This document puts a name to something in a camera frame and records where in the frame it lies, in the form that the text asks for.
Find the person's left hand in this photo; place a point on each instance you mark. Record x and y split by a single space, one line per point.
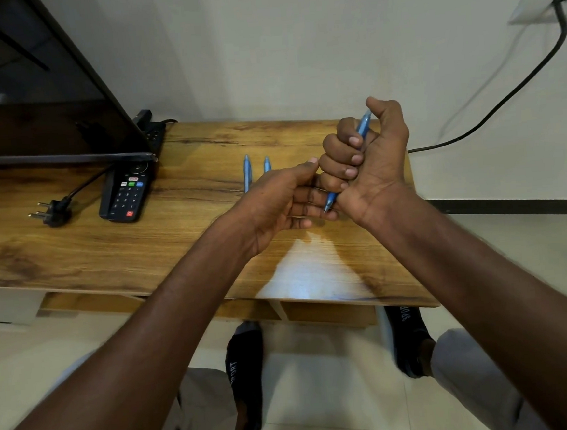
273 203

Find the person's right hand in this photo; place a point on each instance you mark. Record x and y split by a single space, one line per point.
377 166

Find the person's left forearm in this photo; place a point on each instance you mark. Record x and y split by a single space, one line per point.
123 362

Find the person's right forearm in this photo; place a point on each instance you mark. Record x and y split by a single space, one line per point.
506 307

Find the person's left black sock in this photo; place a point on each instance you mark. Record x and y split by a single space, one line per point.
245 372

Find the person's black sock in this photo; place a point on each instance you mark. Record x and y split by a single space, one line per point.
408 339
245 372

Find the person's right black sock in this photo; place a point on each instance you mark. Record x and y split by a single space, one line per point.
408 339

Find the person's left grey trouser leg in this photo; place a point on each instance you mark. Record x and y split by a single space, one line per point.
208 409

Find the person's grey trouser leg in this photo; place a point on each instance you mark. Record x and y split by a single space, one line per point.
208 409
467 369

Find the person's right grey trouser leg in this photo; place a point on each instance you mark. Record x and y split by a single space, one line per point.
467 369

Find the black power strip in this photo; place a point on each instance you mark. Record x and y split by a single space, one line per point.
154 132

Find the black remote control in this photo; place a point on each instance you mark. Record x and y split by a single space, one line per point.
125 193

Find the black television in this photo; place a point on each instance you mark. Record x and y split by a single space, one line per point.
40 109

